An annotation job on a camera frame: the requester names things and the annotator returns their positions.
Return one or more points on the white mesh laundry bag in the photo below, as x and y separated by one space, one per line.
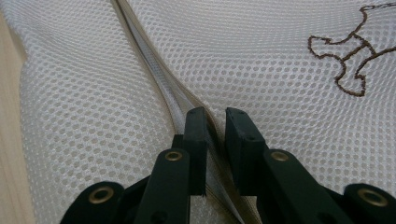
93 93

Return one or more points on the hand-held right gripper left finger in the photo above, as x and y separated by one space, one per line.
196 140

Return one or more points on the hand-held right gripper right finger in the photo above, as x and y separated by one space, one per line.
243 146

